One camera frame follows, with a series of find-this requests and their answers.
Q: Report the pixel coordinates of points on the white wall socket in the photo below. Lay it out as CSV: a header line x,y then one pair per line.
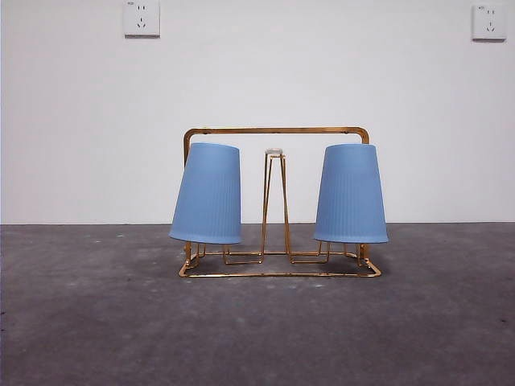
x,y
489,23
141,20

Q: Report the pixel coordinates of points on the blue ribbed plastic cup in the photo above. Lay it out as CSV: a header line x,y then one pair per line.
x,y
350,193
207,193

